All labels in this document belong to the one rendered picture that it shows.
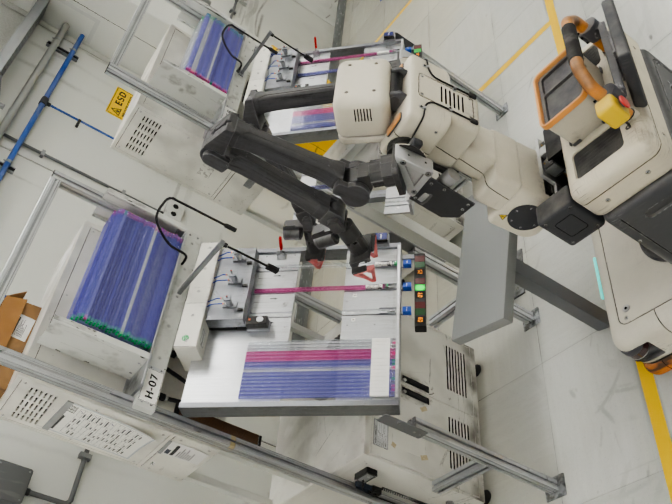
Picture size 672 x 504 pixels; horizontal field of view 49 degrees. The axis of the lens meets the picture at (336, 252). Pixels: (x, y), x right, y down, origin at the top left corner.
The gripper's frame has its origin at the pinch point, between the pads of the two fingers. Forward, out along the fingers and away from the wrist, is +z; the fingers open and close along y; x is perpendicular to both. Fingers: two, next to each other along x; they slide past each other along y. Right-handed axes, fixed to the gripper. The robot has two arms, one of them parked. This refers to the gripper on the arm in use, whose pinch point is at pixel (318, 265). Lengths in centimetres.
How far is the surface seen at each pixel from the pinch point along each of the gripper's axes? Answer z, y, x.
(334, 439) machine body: 45, 46, 4
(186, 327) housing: -6, 33, -41
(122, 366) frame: -7, 51, -59
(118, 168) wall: 87, -176, -166
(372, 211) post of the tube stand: 8.7, -38.3, 16.9
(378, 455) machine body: 36, 57, 22
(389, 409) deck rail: 4, 59, 28
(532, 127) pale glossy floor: 36, -127, 90
